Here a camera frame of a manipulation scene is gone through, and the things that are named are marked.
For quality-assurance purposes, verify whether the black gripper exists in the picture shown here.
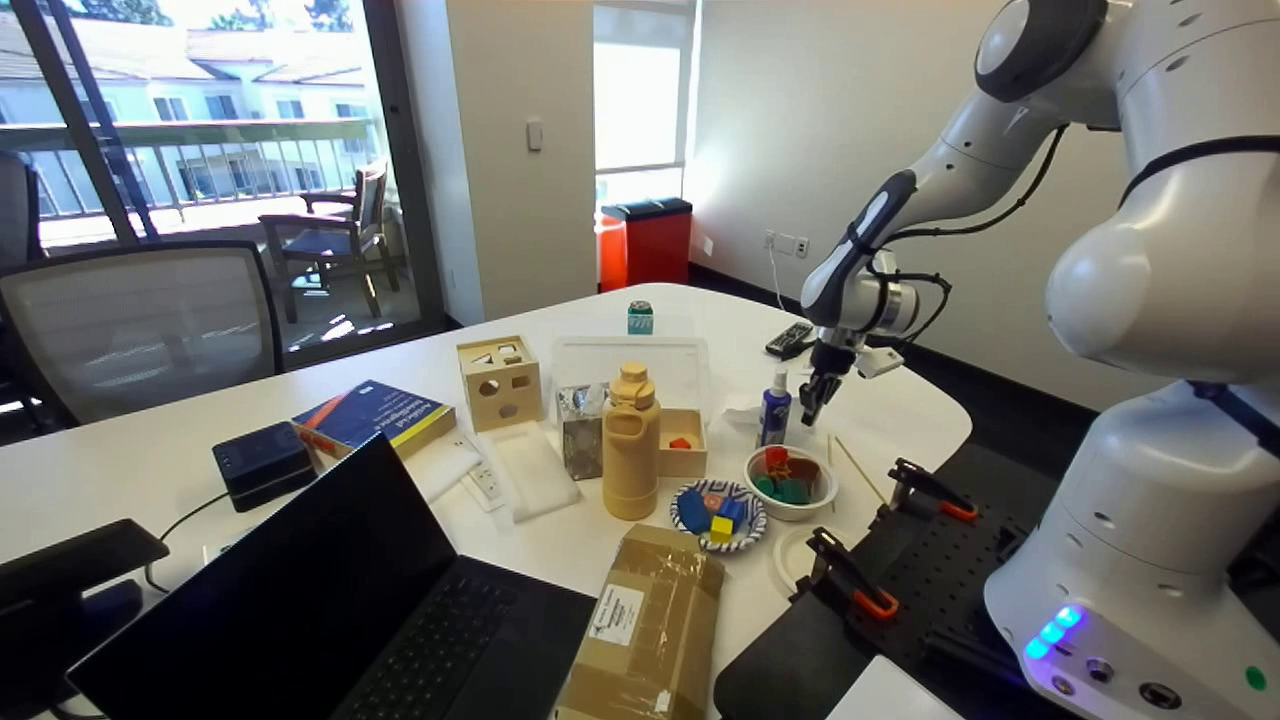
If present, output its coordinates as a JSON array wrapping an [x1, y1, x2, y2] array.
[[797, 330, 870, 430]]

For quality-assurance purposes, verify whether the blue sanitizer bottle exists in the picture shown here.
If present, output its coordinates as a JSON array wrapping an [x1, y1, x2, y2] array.
[[755, 366, 797, 447]]

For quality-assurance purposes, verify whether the black remote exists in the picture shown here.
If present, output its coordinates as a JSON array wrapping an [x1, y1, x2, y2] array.
[[761, 321, 818, 361]]

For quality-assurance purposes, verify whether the wooden chopstick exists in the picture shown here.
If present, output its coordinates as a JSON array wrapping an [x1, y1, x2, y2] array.
[[830, 430, 894, 506]]

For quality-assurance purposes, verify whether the green toy block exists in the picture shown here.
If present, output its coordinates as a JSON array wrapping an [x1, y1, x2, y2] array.
[[753, 470, 822, 506]]

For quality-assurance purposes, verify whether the white bowl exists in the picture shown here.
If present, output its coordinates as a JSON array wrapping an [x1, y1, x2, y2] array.
[[740, 438, 840, 525]]

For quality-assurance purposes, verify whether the black orange clamp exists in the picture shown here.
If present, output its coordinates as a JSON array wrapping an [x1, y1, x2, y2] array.
[[890, 455, 986, 526], [803, 525, 903, 627]]

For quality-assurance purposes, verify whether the colourful bowl of items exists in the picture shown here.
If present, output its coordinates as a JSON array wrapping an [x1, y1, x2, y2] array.
[[670, 475, 774, 554]]

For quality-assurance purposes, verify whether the small open wooden box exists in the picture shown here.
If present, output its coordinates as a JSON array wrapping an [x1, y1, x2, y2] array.
[[658, 404, 714, 481]]

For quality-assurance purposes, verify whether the blue toy block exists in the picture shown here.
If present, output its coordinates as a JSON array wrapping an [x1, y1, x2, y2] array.
[[675, 486, 716, 536]]

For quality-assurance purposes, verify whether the black mounting board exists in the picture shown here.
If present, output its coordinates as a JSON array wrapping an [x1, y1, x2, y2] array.
[[714, 438, 1074, 720]]

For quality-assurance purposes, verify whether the red bin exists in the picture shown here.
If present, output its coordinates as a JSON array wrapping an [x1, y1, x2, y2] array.
[[620, 195, 695, 287]]

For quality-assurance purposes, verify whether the clear glass jar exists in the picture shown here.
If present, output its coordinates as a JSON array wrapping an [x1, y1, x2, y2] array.
[[555, 380, 611, 484]]

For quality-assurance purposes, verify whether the orange bin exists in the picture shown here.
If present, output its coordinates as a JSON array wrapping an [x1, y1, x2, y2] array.
[[593, 203, 632, 297]]

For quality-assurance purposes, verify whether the brown cardboard box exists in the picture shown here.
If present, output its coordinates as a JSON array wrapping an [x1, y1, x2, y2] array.
[[553, 521, 734, 720]]

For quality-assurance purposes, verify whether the white plastic packet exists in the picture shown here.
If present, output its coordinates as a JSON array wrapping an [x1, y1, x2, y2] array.
[[477, 420, 586, 525]]

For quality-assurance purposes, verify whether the white card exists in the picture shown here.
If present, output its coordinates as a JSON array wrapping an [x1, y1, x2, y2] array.
[[823, 653, 968, 720]]

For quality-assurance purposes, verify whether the wooden shape sorter box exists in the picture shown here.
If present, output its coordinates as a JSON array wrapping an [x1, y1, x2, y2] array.
[[451, 330, 550, 430]]

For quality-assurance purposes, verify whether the narrow window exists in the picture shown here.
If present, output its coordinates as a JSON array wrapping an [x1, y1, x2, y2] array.
[[593, 0, 700, 211]]

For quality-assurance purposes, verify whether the white paper sheet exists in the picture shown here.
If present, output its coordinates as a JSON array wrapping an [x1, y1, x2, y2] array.
[[396, 437, 489, 506]]

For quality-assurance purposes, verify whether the blue book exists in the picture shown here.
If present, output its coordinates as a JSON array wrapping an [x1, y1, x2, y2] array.
[[292, 374, 459, 460]]

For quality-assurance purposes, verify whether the dark patio chair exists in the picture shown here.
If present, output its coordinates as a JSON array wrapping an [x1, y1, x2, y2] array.
[[256, 159, 411, 330]]

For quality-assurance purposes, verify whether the black square box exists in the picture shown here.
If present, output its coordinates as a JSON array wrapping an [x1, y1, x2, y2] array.
[[209, 414, 322, 514]]

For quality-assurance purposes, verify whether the black laptop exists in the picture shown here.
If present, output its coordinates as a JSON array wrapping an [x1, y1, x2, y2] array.
[[65, 430, 600, 720]]

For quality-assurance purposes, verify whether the glass patio door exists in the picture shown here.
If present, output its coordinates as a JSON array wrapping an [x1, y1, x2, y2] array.
[[0, 0, 451, 366]]

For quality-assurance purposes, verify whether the grey mesh office chair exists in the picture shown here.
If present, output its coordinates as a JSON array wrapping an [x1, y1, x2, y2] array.
[[0, 234, 285, 430]]

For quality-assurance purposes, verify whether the black phone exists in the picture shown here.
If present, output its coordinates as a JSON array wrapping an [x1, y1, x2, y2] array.
[[0, 514, 172, 595]]

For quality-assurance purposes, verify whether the black stand base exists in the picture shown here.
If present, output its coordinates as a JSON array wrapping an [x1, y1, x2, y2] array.
[[0, 570, 150, 720]]

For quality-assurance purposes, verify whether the dark office chair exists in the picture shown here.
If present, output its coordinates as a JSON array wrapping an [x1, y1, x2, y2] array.
[[0, 147, 43, 273]]

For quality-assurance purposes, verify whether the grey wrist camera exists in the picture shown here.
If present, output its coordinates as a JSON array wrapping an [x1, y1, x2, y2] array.
[[853, 338, 911, 383]]

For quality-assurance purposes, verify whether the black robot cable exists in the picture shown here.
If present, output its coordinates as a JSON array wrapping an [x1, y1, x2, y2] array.
[[863, 118, 1074, 346]]

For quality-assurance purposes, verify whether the white cord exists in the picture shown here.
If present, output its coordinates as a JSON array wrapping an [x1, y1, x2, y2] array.
[[769, 533, 818, 600]]

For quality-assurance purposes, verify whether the black power cable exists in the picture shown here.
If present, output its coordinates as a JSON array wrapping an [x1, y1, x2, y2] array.
[[137, 486, 232, 595]]

